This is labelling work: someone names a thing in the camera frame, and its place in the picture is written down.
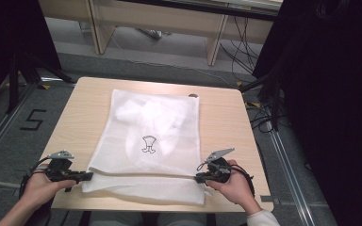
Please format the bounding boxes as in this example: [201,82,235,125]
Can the black floor cables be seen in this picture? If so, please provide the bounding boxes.
[219,15,267,83]

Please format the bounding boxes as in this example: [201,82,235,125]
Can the white floor cable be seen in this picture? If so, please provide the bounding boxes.
[108,33,240,89]

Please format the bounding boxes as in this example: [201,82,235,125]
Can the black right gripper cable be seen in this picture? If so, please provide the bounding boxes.
[230,164,255,198]

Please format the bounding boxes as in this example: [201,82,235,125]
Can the person's legs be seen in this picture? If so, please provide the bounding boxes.
[89,211,208,226]

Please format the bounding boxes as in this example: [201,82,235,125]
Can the person's right hand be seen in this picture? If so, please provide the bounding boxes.
[206,159,262,217]

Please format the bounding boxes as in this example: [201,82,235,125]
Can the person's left hand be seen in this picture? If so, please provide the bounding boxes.
[22,172,77,211]

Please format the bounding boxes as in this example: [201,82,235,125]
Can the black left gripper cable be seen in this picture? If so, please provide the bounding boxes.
[19,157,51,200]

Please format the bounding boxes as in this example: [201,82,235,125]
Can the light wooden bench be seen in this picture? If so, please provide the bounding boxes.
[38,0,285,67]

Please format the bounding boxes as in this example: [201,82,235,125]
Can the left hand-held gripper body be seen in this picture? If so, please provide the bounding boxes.
[45,150,76,183]

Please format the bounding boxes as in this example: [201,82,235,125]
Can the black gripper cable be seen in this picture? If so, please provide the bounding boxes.
[19,157,51,200]
[230,164,255,198]

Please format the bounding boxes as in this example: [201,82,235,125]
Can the black metal stand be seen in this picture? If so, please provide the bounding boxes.
[239,71,286,132]
[6,52,76,115]

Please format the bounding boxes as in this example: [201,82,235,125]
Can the white garment with dark print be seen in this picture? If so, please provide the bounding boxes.
[115,96,196,158]

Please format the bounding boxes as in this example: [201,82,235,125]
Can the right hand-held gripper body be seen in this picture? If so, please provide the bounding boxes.
[205,148,236,185]

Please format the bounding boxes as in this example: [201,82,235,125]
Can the white mesh laundry bag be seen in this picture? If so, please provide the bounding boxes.
[81,89,206,206]

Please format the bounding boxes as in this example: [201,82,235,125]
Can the black curtain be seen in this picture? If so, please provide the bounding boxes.
[252,0,362,226]
[0,0,62,111]

